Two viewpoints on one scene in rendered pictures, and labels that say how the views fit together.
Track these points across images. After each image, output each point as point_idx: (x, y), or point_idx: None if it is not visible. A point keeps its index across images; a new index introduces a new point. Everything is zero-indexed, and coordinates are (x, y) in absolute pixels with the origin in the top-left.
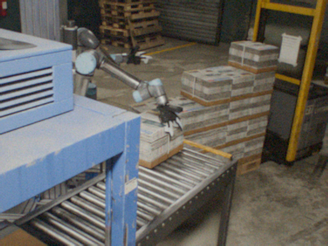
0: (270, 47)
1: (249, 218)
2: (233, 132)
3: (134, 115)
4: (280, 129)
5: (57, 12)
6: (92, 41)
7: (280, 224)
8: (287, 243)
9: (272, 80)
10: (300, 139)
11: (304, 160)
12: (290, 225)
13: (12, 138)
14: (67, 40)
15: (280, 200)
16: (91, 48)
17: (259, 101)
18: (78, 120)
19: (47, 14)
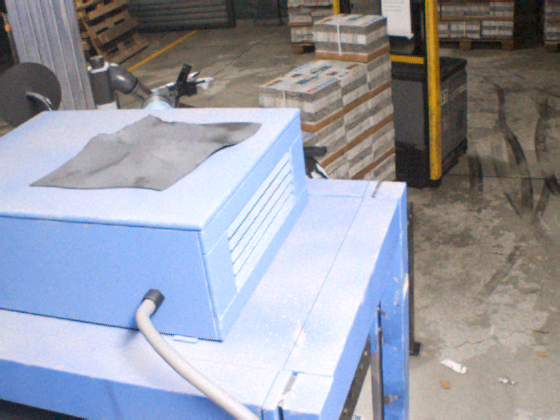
0: (374, 18)
1: (420, 280)
2: (356, 160)
3: (397, 185)
4: (409, 136)
5: (80, 49)
6: (127, 79)
7: (464, 275)
8: (486, 297)
9: (388, 66)
10: (442, 142)
11: (452, 172)
12: (477, 271)
13: (287, 273)
14: (98, 89)
15: (449, 240)
16: (126, 91)
17: (378, 103)
18: (335, 216)
19: (65, 58)
